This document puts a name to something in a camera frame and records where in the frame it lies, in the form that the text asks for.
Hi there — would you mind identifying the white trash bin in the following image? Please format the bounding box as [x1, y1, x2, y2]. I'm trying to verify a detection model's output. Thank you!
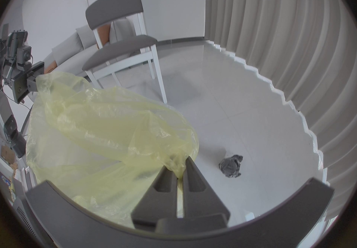
[21, 103, 157, 222]

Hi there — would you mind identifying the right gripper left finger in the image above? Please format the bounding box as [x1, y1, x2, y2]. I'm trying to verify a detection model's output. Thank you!
[131, 167, 179, 232]

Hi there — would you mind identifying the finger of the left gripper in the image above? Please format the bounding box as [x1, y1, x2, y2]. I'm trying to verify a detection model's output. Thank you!
[26, 75, 38, 93]

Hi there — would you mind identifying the orange pillow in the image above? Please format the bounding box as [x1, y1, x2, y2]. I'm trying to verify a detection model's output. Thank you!
[45, 60, 58, 74]

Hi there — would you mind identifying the white pillow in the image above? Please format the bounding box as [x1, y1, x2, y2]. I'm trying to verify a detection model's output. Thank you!
[76, 25, 99, 49]
[52, 44, 69, 63]
[109, 17, 140, 45]

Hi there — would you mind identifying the grey and white chair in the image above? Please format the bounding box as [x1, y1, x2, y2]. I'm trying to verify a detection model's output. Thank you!
[82, 0, 168, 103]

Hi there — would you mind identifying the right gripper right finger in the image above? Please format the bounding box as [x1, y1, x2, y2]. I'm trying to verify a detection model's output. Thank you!
[183, 157, 231, 227]

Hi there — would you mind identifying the yellow plastic bag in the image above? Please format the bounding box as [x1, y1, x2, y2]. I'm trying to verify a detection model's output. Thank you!
[26, 72, 200, 223]

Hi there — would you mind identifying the white sofa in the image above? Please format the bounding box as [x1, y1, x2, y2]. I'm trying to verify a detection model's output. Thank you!
[35, 17, 152, 85]

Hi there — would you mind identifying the black plastic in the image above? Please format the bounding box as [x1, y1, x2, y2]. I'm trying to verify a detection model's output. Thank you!
[218, 154, 244, 178]

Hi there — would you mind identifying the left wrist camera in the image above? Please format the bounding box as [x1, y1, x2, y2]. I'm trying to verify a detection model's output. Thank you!
[16, 45, 33, 71]

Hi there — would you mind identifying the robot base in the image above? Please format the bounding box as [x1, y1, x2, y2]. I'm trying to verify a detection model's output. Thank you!
[0, 93, 53, 248]

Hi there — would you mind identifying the white curtain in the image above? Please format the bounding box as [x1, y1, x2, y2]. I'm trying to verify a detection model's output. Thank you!
[204, 0, 357, 221]

